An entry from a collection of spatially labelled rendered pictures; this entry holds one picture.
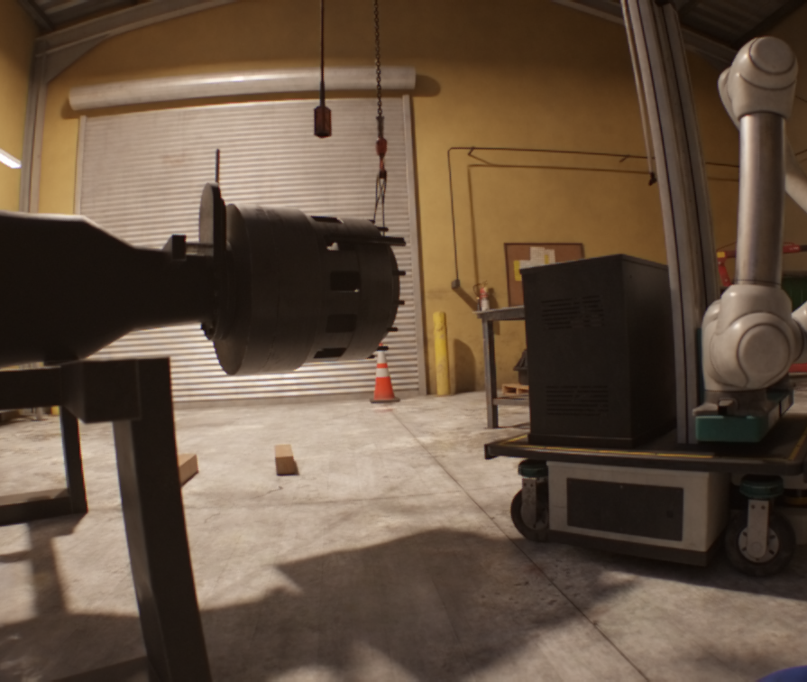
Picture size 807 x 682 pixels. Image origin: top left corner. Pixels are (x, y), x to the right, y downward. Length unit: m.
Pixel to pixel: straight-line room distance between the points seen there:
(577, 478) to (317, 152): 6.72
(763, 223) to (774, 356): 0.28
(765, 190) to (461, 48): 7.74
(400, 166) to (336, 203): 1.02
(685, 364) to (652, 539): 0.47
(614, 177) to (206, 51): 6.35
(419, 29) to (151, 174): 4.43
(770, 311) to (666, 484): 0.51
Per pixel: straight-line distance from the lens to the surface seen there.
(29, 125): 9.13
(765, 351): 1.13
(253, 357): 1.69
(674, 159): 1.61
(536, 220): 8.01
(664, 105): 1.66
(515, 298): 7.70
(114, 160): 8.37
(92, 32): 9.39
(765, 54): 1.29
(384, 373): 6.69
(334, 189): 7.58
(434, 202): 7.68
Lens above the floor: 0.62
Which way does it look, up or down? 1 degrees up
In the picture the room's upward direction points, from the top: 3 degrees counter-clockwise
